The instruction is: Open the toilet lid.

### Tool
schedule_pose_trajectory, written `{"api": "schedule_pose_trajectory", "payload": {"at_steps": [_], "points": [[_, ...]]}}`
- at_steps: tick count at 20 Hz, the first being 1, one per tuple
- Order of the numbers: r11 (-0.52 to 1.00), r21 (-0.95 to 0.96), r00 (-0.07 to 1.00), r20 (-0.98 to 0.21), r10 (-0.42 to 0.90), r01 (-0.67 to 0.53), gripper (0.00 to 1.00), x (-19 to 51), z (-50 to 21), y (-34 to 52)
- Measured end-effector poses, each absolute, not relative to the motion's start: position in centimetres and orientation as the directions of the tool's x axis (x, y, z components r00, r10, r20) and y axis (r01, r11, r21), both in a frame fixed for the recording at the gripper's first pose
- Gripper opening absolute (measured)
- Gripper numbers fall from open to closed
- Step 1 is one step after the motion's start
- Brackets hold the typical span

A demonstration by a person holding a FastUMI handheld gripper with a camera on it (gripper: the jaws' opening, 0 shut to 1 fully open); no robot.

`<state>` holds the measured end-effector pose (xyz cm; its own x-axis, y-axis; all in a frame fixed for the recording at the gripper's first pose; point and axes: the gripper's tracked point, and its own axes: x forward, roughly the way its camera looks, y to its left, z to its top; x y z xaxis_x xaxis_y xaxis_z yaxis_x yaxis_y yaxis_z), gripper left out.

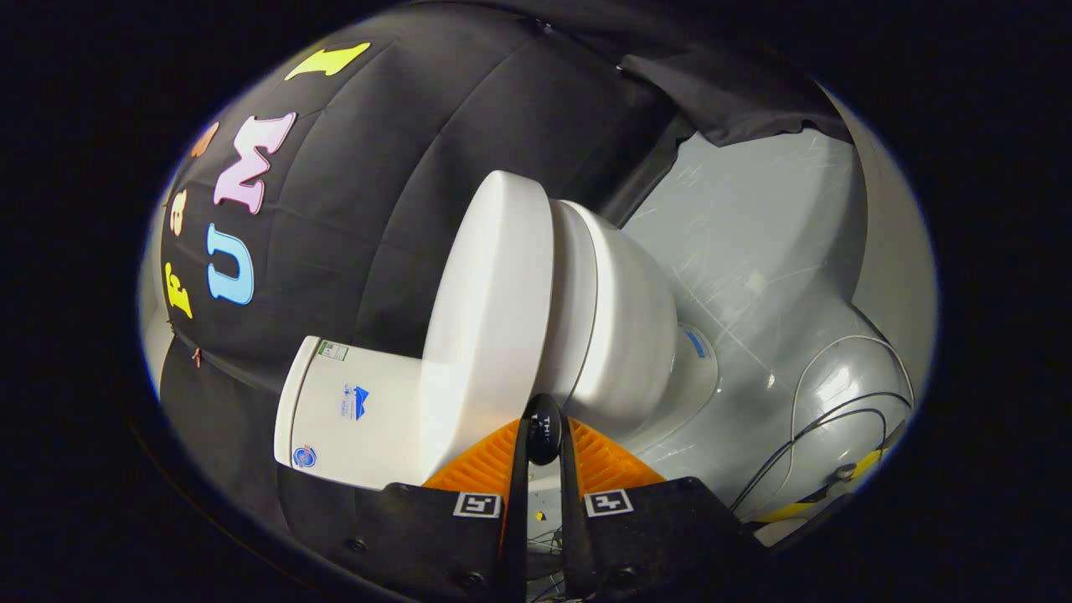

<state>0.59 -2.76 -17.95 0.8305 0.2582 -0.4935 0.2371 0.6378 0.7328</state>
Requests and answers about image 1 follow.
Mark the black lid pull tab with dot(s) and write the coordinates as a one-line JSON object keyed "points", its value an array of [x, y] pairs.
{"points": [[543, 431]]}

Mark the orange yellow tool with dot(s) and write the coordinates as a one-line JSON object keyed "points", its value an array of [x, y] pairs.
{"points": [[867, 463]]}

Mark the black backdrop cloth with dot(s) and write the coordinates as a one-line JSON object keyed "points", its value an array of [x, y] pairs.
{"points": [[394, 167]]}

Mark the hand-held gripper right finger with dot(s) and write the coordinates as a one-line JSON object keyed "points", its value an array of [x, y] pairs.
{"points": [[574, 519]]}

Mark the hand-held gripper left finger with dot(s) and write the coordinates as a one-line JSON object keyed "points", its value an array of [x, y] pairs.
{"points": [[517, 502]]}

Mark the white toilet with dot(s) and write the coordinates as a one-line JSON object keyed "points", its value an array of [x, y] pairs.
{"points": [[620, 335]]}

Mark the white toilet lid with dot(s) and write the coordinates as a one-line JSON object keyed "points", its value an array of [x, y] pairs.
{"points": [[490, 310]]}

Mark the grey cabinet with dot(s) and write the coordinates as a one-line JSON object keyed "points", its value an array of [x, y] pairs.
{"points": [[900, 251]]}

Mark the white toilet tank cover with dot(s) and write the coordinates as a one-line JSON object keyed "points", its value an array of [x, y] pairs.
{"points": [[293, 394]]}

